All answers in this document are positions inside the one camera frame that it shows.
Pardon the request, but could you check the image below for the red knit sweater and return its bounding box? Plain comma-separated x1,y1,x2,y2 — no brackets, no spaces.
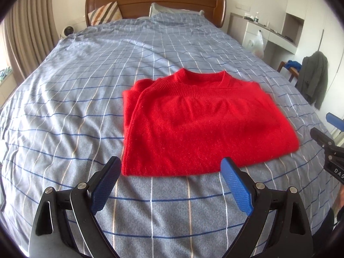
122,69,299,177

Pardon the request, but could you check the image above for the person right hand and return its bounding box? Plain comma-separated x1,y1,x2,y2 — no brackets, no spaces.
332,190,344,219

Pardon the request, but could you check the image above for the grey hanging coat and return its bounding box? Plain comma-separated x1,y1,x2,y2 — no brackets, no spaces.
296,51,328,110

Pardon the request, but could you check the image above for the wooden chair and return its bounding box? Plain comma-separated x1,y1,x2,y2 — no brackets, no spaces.
277,61,299,86

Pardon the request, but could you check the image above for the blue cloth on chair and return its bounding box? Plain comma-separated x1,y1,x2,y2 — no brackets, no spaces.
284,60,302,72

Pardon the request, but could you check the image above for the white plastic bag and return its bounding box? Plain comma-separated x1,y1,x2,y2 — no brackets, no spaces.
247,29,264,59

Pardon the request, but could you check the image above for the bottle on desk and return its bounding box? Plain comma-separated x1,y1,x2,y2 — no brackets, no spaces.
254,12,259,23

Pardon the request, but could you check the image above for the white desk cabinet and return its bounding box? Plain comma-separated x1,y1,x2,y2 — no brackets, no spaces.
227,13,297,66

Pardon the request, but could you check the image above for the clutter on window sill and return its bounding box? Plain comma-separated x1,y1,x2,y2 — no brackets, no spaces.
0,66,12,82

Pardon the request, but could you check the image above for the small white round speaker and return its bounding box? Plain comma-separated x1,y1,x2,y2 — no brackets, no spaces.
60,26,75,38

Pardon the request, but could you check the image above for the beige curtain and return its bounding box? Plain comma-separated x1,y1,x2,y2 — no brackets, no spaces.
3,0,59,84

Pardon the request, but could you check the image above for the grey pillow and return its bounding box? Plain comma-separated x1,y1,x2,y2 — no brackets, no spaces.
149,2,205,17

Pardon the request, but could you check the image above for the striped brown pillow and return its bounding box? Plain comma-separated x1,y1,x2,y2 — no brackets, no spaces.
88,1,123,26

